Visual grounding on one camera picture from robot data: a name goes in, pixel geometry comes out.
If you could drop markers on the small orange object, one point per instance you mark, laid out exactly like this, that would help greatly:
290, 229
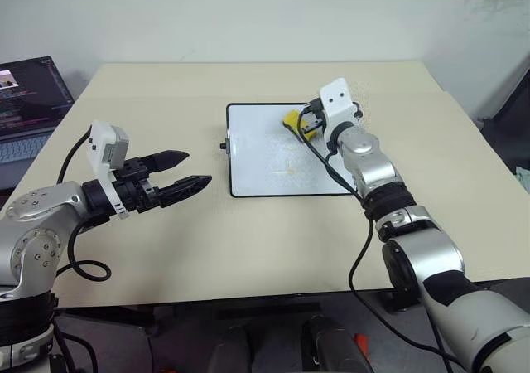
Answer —
361, 343

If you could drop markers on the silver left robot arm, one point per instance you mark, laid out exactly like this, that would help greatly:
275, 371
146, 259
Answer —
41, 207

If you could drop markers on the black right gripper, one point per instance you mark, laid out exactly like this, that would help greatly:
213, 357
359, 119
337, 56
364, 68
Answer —
313, 122

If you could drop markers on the yellow whiteboard eraser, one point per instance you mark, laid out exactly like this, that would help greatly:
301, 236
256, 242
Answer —
290, 118

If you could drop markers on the black table leg bracket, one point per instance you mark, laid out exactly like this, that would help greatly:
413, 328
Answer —
403, 300

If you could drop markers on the wide dark rounded shape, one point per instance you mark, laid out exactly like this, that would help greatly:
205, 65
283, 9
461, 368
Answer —
331, 344

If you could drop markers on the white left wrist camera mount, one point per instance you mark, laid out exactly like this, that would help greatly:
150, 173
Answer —
99, 141

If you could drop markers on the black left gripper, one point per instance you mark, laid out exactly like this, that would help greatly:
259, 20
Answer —
134, 186

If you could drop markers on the narrow dark rounded shape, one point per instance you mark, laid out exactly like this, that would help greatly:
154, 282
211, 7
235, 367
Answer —
232, 348

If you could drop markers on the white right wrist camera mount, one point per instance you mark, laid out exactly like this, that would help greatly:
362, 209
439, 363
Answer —
337, 103

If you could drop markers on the open laptop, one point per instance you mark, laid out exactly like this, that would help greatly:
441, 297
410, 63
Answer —
29, 95

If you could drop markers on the black-framed whiteboard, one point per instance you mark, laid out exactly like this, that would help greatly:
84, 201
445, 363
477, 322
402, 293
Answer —
256, 153

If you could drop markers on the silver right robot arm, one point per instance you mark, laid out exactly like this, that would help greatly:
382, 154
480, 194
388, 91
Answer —
372, 166

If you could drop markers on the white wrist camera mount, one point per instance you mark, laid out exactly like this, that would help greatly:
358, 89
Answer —
337, 103
99, 141

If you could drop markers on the teal cloth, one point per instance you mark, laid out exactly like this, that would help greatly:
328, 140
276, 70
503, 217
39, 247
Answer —
523, 180

